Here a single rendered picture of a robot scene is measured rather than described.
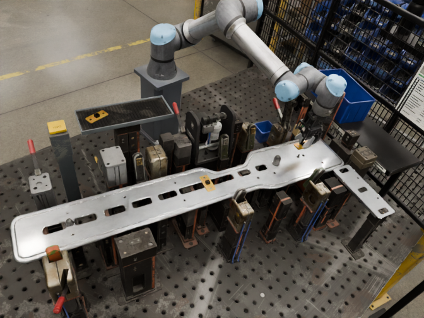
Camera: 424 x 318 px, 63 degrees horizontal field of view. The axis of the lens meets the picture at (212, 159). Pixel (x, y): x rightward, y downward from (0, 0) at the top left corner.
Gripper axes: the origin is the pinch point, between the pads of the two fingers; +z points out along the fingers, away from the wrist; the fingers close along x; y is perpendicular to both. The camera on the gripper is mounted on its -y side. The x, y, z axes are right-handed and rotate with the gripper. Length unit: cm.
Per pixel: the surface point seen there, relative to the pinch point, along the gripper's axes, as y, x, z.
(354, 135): -28.6, 5.4, 0.1
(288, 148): -0.1, -5.9, 9.4
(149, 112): 57, -38, -3
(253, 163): 21.3, -5.1, 9.5
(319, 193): 10.1, 22.2, 2.6
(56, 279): 108, 11, 3
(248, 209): 41.4, 15.9, 3.0
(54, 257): 106, 4, 4
